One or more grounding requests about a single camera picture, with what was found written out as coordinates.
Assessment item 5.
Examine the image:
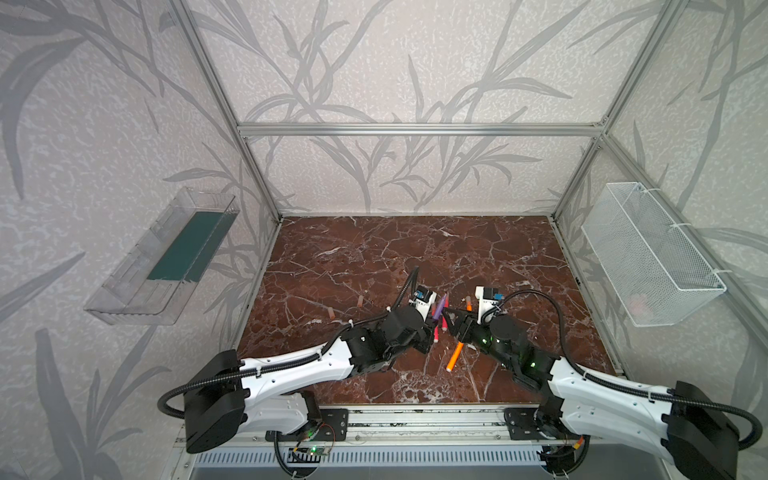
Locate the purple marker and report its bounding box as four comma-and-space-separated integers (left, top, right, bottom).
432, 294, 449, 321

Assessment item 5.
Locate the black corrugated cable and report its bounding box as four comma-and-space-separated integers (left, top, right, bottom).
157, 266, 421, 420
497, 289, 764, 451

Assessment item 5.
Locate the black corrugated left cable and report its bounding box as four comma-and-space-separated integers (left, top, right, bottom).
157, 266, 421, 420

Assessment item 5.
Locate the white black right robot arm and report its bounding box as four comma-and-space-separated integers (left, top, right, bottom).
442, 308, 739, 479

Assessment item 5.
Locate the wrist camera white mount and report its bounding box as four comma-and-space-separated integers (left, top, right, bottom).
409, 285, 437, 322
475, 286, 503, 325

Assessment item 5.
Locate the aluminium frame post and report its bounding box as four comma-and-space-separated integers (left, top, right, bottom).
169, 0, 282, 223

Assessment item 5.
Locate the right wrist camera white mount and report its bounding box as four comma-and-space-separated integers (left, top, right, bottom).
475, 286, 503, 325

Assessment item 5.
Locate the horizontal aluminium crossbar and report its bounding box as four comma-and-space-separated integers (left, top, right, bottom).
237, 123, 602, 138

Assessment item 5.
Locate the clear plastic wall tray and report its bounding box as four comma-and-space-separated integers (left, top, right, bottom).
84, 187, 240, 326

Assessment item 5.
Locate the black corrugated right cable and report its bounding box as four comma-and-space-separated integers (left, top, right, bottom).
497, 289, 764, 451

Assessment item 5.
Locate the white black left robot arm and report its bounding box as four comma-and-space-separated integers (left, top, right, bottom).
180, 300, 434, 454

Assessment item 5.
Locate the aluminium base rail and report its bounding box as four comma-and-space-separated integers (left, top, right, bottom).
185, 392, 672, 454

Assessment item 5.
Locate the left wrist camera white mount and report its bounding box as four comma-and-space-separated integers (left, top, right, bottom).
409, 285, 437, 322

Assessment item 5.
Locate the white wire mesh basket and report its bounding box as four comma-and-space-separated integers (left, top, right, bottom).
582, 182, 727, 328

